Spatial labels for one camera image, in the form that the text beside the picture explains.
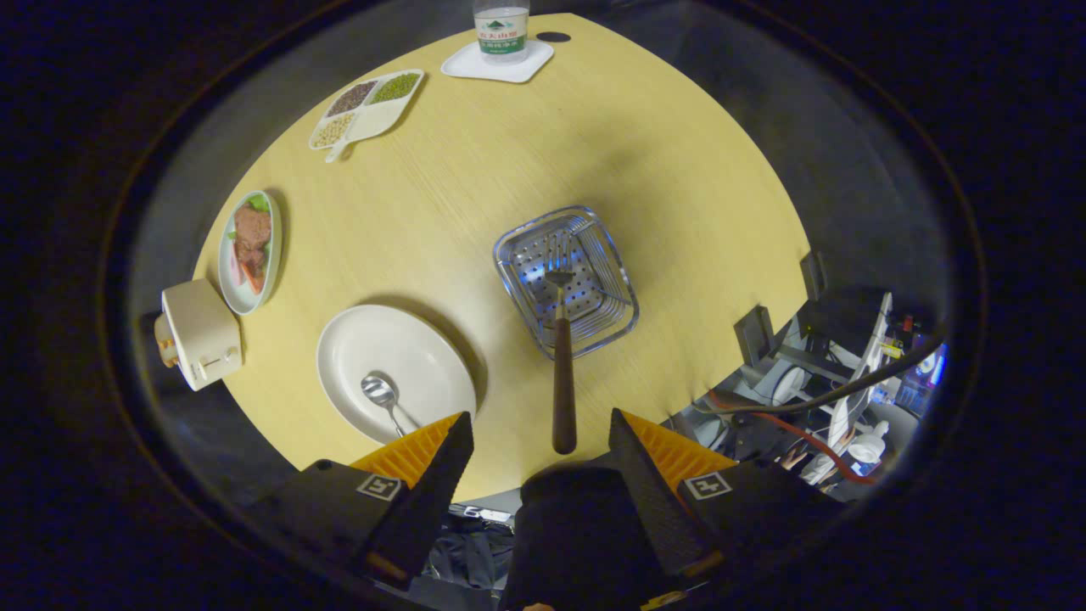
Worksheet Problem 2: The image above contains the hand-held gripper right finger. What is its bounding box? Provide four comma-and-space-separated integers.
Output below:
608, 408, 849, 595

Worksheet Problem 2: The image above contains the clear plastic water bottle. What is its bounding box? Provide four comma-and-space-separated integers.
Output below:
473, 0, 531, 65

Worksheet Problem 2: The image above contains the small white container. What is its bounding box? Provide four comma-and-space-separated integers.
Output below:
847, 421, 890, 465

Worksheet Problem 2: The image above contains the oval pale green dish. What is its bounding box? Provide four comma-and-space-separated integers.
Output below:
218, 190, 282, 316

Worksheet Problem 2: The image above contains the thick black cable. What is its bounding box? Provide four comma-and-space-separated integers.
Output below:
694, 327, 949, 417

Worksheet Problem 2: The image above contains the square white coaster tray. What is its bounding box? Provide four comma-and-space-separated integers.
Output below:
440, 38, 555, 84

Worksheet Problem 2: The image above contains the cream toaster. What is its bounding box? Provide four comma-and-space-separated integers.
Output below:
154, 278, 244, 392

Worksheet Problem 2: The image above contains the sliced meat with vegetables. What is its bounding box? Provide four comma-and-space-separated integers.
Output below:
227, 195, 273, 294

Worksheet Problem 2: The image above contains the grey table bracket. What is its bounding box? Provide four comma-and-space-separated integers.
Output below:
801, 249, 829, 300
734, 305, 777, 367

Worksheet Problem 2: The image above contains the fork with wooden handle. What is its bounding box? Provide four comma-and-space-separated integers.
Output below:
543, 233, 579, 456

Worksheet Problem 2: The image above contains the red cable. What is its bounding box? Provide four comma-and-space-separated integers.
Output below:
706, 392, 876, 486

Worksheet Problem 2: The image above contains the white divided tray with beans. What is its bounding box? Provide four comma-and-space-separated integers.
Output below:
308, 70, 425, 164

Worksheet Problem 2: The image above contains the round white plate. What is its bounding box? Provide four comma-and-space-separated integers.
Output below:
316, 305, 478, 446

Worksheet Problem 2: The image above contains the metal spoon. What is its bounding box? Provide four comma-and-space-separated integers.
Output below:
361, 373, 421, 439

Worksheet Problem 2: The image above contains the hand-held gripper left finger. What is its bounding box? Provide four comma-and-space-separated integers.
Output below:
242, 412, 476, 591

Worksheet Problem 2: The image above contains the perforated metal drain basket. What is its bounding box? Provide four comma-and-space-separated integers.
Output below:
493, 205, 640, 361

